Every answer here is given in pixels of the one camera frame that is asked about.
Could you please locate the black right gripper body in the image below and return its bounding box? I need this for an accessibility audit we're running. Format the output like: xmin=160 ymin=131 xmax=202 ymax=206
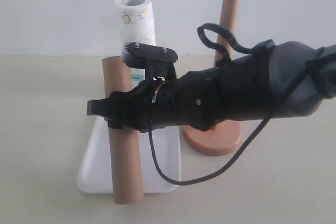
xmin=119 ymin=70 xmax=224 ymax=133

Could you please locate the brown cardboard tube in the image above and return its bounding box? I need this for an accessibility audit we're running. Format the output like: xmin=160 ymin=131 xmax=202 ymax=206
xmin=102 ymin=56 xmax=144 ymax=205

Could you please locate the patterned white paper towel roll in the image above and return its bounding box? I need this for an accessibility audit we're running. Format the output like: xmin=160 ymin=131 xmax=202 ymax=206
xmin=114 ymin=0 xmax=158 ymax=88

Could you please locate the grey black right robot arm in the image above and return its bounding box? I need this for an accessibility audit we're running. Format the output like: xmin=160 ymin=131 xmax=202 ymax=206
xmin=87 ymin=41 xmax=335 ymax=132

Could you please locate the wooden paper towel holder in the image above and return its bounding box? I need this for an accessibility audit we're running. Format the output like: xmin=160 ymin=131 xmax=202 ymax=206
xmin=182 ymin=0 xmax=242 ymax=156

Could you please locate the white rectangular tray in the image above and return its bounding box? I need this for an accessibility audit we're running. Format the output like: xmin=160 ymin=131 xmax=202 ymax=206
xmin=76 ymin=116 xmax=182 ymax=195

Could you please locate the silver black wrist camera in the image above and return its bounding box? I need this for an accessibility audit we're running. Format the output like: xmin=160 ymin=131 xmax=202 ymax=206
xmin=121 ymin=42 xmax=178 ymax=81

